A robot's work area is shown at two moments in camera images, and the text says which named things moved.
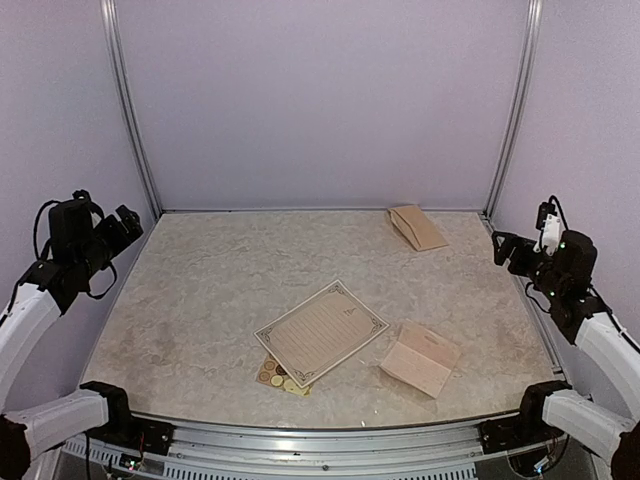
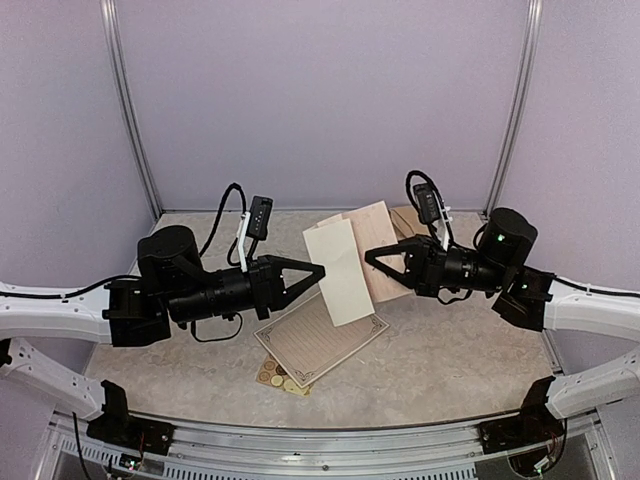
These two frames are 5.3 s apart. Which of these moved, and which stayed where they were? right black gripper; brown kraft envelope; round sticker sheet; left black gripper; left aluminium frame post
Moved: left black gripper; right black gripper
Stayed: round sticker sheet; brown kraft envelope; left aluminium frame post
